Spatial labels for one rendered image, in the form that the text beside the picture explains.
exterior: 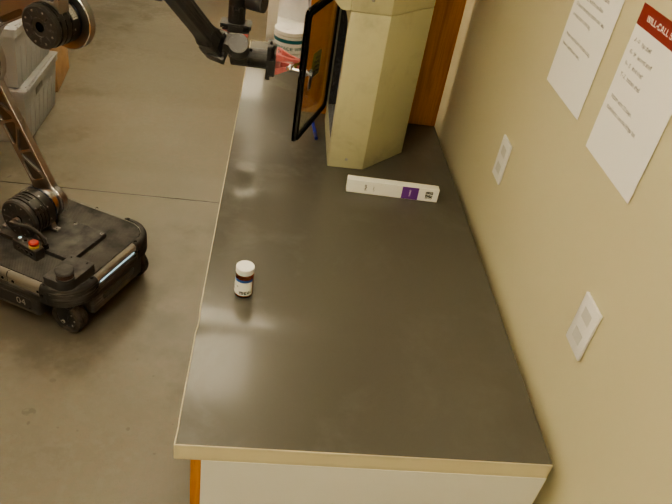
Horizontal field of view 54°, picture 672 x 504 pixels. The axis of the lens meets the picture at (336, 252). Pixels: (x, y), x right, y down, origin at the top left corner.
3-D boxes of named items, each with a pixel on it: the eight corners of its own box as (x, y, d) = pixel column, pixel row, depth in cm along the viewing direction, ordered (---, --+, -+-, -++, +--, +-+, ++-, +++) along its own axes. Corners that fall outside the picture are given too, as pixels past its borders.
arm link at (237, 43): (216, 31, 194) (205, 57, 193) (213, 15, 182) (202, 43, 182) (254, 47, 195) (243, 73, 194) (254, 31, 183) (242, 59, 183)
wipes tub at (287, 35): (304, 60, 267) (308, 23, 258) (304, 72, 257) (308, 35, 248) (272, 56, 266) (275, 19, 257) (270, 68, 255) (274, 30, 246)
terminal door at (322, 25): (325, 107, 222) (342, -15, 198) (293, 144, 198) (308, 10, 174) (322, 106, 222) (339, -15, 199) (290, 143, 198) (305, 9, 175)
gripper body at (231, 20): (250, 32, 217) (252, 10, 213) (219, 28, 216) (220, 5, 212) (252, 26, 223) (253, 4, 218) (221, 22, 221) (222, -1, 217)
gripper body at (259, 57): (274, 47, 188) (248, 43, 187) (271, 80, 194) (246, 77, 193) (275, 39, 193) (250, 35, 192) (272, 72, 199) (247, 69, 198)
